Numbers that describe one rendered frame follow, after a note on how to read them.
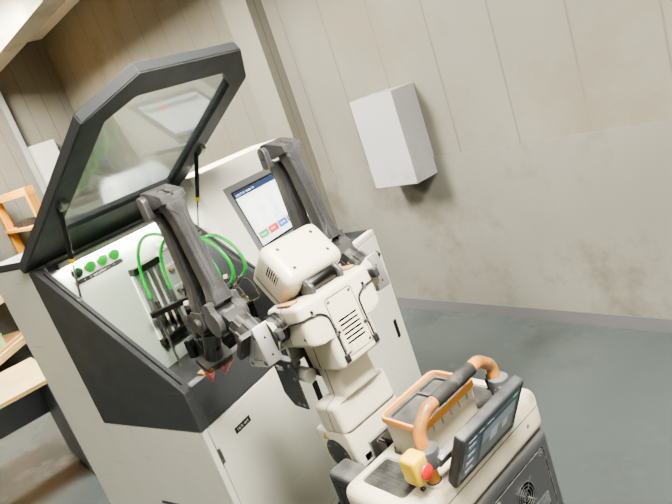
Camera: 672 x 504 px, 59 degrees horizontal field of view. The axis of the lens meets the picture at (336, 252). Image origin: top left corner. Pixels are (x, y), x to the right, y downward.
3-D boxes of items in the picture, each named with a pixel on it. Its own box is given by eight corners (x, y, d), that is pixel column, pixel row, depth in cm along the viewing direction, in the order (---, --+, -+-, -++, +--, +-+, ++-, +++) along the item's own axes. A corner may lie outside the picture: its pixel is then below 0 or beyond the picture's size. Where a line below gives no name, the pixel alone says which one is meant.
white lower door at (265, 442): (277, 582, 223) (208, 430, 205) (272, 580, 225) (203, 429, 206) (359, 465, 273) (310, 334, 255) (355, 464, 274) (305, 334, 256)
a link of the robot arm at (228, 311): (233, 325, 159) (248, 315, 162) (209, 302, 164) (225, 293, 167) (232, 346, 165) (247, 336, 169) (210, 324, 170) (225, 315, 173)
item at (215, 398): (209, 426, 206) (192, 386, 202) (201, 425, 209) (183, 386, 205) (307, 334, 254) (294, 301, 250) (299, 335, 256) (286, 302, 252)
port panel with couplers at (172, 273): (183, 302, 266) (155, 238, 258) (178, 302, 268) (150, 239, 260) (203, 289, 276) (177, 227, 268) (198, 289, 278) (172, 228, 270)
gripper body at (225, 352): (195, 362, 187) (192, 345, 182) (221, 346, 193) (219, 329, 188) (207, 373, 183) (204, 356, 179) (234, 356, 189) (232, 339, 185)
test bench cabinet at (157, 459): (281, 608, 224) (201, 434, 203) (180, 576, 258) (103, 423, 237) (368, 478, 278) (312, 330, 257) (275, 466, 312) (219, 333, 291)
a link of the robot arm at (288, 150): (274, 136, 180) (299, 126, 186) (253, 149, 191) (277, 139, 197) (336, 268, 187) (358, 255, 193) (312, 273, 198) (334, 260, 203)
